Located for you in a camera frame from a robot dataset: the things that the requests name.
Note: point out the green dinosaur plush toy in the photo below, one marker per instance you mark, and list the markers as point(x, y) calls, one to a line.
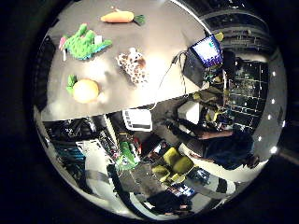
point(81, 46)

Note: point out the white box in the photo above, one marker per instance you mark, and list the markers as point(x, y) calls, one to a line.
point(188, 112)

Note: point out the person in dark shirt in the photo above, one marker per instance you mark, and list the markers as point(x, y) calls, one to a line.
point(230, 149)

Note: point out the green plastic bag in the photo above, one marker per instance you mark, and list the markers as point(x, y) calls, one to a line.
point(126, 155)

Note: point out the white brown spotted plush toy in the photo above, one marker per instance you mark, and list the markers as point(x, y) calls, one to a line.
point(134, 67)

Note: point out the round orange fruit plush toy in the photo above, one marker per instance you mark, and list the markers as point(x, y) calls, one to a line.
point(84, 90)

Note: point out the orange carrot plush toy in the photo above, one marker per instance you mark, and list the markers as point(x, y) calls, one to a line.
point(118, 17)

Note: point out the yellow green chair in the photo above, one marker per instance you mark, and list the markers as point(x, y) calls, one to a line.
point(179, 161)

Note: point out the black open laptop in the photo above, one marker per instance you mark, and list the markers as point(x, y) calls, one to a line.
point(205, 51)

